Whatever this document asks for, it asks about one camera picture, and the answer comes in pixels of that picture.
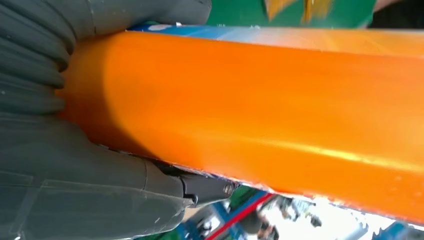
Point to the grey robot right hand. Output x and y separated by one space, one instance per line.
82 185

